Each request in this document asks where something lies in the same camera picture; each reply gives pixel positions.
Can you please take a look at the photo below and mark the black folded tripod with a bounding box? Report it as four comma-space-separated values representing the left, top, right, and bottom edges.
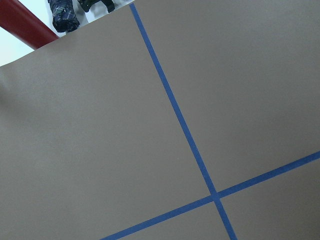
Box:
77, 0, 116, 13

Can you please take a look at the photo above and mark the red cylinder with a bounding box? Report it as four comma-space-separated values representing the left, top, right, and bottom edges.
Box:
0, 0, 59, 50

